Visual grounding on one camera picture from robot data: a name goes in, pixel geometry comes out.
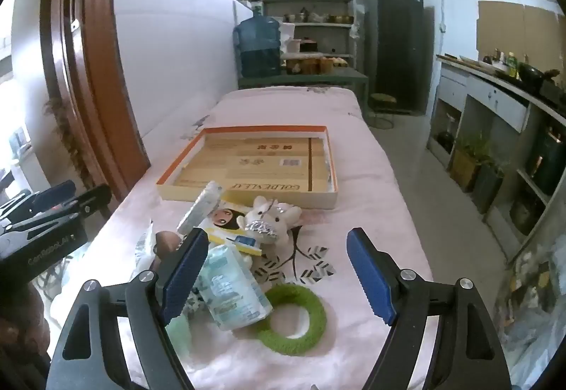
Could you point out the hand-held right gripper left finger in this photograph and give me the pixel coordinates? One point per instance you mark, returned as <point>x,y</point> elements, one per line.
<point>183,273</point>

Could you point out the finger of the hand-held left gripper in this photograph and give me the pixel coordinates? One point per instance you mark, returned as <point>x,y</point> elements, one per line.
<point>93,201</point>
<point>53,194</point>

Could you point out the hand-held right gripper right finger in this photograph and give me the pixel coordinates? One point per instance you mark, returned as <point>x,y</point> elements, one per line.
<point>369,277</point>

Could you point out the clear plastic packet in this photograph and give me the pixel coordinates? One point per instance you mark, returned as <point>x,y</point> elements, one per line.
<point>143,248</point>

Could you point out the pale green tissue pack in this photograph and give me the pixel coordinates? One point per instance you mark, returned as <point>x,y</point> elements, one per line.
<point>230,288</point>

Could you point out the mint green cloth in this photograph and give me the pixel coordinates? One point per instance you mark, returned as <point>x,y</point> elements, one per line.
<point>181,332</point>

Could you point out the yellow and white soft package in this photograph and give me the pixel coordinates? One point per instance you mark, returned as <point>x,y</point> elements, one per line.
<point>225,220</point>

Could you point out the white tube packet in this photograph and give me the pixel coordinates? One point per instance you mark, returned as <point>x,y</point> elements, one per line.
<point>201,206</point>

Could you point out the orange rimmed cardboard box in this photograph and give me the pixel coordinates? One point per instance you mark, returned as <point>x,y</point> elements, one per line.
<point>247,160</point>

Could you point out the potted plants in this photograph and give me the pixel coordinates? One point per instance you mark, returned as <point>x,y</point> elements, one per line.
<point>468,151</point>

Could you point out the clear plastic bag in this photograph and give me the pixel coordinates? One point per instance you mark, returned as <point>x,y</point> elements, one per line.
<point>530,328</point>

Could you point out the round stool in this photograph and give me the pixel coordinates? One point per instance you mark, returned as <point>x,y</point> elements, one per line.
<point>382,98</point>

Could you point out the dark green table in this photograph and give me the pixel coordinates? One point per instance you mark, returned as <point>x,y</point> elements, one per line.
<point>309,78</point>

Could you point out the dark green air fryer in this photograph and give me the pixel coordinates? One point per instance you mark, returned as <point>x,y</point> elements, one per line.
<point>548,160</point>

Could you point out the grey kitchen counter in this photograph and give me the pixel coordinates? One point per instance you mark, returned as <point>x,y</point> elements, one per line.
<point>495,96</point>

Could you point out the blue water jug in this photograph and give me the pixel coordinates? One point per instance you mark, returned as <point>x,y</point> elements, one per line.
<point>256,41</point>

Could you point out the dark grey refrigerator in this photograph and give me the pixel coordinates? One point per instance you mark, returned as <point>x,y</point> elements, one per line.
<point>398,45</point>

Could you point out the green bottle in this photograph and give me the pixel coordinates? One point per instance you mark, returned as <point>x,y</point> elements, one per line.
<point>512,65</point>

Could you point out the black wok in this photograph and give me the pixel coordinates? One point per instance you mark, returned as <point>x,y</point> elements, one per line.
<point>530,76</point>

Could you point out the brown wooden door frame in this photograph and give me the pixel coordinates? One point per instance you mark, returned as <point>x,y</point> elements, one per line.
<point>101,63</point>

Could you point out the cardboard sheets on wall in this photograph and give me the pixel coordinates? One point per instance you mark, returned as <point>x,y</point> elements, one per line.
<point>508,27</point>

